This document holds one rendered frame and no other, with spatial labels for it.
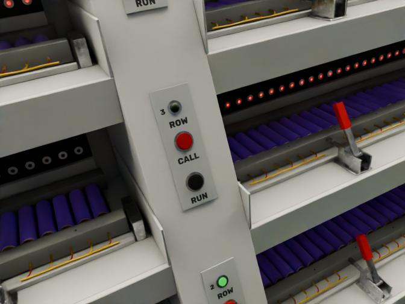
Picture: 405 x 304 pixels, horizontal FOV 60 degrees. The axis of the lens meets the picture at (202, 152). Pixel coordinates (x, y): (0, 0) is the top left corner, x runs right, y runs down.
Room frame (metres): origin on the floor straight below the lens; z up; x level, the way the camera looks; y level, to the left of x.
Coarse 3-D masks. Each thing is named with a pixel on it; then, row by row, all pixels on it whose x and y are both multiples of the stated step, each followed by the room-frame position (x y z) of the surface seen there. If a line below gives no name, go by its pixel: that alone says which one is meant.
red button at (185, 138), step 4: (180, 136) 0.33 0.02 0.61; (184, 136) 0.34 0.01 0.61; (188, 136) 0.34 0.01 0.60; (180, 140) 0.33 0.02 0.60; (184, 140) 0.33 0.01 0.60; (188, 140) 0.34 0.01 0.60; (180, 144) 0.33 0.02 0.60; (184, 144) 0.33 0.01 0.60; (188, 144) 0.34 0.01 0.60; (184, 148) 0.34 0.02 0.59
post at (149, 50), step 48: (96, 0) 0.33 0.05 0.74; (192, 0) 0.36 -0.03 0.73; (144, 48) 0.34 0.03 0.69; (192, 48) 0.35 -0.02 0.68; (144, 96) 0.33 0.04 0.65; (192, 96) 0.35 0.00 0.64; (144, 144) 0.33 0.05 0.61; (144, 192) 0.35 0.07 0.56; (192, 240) 0.33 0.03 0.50; (240, 240) 0.35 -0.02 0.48; (192, 288) 0.33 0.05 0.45
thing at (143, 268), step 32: (0, 192) 0.43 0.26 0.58; (128, 192) 0.45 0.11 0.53; (128, 224) 0.39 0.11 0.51; (64, 256) 0.36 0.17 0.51; (128, 256) 0.34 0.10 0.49; (160, 256) 0.34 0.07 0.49; (32, 288) 0.32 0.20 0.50; (64, 288) 0.32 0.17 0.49; (96, 288) 0.31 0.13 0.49; (128, 288) 0.31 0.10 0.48; (160, 288) 0.33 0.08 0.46
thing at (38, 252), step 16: (80, 224) 0.37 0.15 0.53; (96, 224) 0.36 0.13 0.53; (112, 224) 0.37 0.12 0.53; (48, 240) 0.35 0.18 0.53; (64, 240) 0.35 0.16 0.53; (80, 240) 0.36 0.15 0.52; (96, 240) 0.36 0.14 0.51; (0, 256) 0.34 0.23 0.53; (16, 256) 0.33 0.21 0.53; (32, 256) 0.34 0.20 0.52; (48, 256) 0.35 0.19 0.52; (80, 256) 0.34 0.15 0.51; (0, 272) 0.33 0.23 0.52; (16, 272) 0.34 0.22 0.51
